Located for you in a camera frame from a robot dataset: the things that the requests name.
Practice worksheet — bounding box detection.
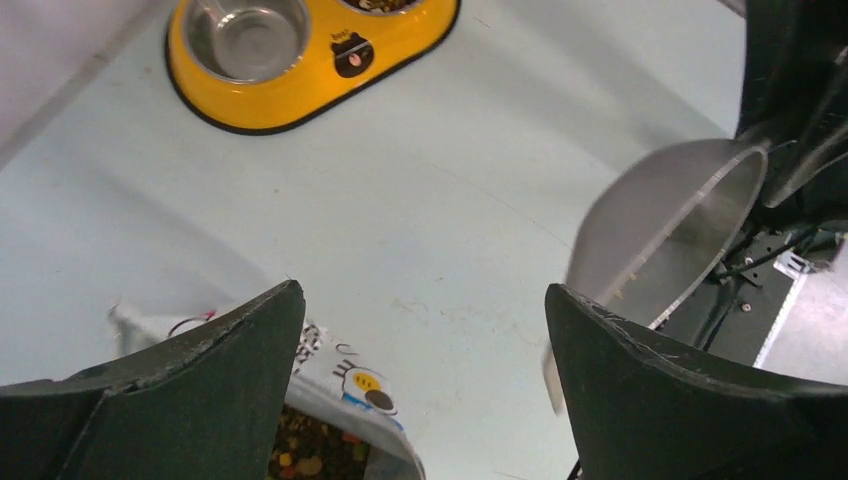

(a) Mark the yellow double pet bowl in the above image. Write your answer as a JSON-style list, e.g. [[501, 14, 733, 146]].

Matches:
[[163, 1, 461, 136]]

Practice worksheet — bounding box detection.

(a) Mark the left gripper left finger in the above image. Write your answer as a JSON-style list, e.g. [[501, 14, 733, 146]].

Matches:
[[1, 280, 306, 479]]

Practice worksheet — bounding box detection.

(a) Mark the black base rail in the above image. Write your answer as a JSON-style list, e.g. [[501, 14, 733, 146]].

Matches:
[[659, 225, 829, 366]]

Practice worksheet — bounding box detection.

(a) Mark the pet food kibble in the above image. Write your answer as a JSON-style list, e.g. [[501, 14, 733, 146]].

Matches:
[[266, 405, 370, 480]]

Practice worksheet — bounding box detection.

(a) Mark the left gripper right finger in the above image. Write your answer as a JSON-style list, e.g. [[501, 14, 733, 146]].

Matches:
[[545, 284, 847, 479]]

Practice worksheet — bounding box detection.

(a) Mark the metal food scoop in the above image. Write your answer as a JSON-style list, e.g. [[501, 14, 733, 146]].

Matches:
[[543, 138, 770, 415]]

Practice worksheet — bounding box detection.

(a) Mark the pet food bag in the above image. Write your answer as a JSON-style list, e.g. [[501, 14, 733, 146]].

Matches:
[[108, 302, 426, 479]]

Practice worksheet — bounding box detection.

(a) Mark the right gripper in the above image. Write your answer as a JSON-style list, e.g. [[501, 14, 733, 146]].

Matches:
[[736, 0, 847, 229]]

